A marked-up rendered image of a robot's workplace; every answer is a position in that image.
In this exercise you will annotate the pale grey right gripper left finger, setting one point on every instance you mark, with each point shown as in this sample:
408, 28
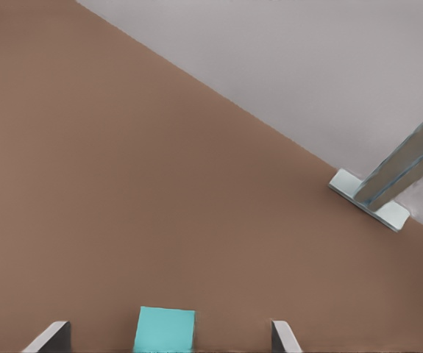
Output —
51, 338

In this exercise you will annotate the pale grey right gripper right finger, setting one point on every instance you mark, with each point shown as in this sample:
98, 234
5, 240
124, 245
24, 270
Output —
281, 337

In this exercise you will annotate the blue cube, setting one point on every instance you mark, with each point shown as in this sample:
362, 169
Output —
164, 329

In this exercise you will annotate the silver frame post with foot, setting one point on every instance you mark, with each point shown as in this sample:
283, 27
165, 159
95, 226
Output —
398, 173

